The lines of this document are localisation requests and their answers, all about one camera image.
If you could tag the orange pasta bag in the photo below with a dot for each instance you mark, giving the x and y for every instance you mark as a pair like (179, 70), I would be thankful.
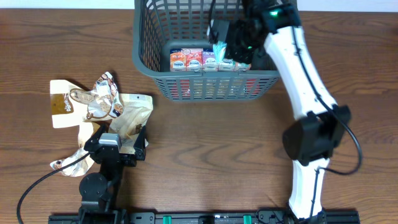
(214, 89)

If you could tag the white teal small packet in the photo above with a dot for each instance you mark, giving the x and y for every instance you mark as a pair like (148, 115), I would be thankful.
(219, 51)

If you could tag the beige pantry snack pouch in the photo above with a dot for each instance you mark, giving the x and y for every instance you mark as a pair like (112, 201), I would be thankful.
(72, 105)

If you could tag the grey plastic basket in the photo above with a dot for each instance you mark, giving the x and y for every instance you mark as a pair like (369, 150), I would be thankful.
(163, 25)

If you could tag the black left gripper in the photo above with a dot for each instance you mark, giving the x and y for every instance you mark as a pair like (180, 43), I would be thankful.
(130, 160)

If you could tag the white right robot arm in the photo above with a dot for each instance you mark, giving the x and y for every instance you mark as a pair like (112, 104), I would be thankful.
(269, 36)

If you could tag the multicolour tissue pack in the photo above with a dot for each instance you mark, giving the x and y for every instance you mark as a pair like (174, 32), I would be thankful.
(203, 60)

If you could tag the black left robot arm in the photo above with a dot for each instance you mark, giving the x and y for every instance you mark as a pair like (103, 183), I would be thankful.
(99, 190)

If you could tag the brown white bottom snack bag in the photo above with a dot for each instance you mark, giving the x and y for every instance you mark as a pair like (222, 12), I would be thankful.
(86, 130)

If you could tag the clear cookie snack bag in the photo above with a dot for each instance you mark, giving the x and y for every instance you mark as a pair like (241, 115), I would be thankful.
(103, 101)

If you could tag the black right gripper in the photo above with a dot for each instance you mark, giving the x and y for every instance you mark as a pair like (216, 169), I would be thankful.
(236, 54)

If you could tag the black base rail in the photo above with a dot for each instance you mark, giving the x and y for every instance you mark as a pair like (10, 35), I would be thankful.
(202, 217)

